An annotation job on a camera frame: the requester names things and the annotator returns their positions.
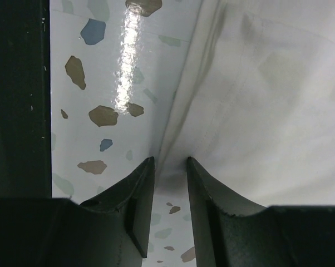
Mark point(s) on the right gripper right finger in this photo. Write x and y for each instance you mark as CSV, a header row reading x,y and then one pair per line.
x,y
230,230

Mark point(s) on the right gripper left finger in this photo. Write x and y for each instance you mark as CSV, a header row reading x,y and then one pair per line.
x,y
109,229

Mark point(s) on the white t shirt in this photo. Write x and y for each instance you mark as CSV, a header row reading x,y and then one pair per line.
x,y
256,103

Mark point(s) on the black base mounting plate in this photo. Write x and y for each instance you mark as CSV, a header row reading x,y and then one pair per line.
x,y
25,108

